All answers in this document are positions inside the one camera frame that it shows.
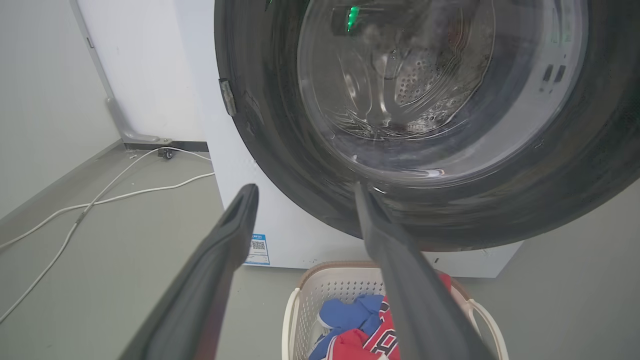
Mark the round dark washing machine door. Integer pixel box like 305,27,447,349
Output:
214,0,640,252

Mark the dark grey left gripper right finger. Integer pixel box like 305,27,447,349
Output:
354,182,496,360

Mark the red printed garment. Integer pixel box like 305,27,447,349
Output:
327,271,453,360

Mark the blue garment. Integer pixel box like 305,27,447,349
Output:
308,294,385,360

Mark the white power cable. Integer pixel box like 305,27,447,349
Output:
0,147,213,324
0,172,216,250

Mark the white washing machine body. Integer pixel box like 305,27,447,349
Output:
173,0,524,279

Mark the blue QR code sticker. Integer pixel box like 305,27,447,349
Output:
244,233,271,266

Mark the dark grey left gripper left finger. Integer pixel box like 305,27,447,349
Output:
118,183,260,360

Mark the cream perforated laundry basket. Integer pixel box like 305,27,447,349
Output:
281,261,509,360

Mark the grey metal frame leg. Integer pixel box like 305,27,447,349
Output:
69,0,172,146

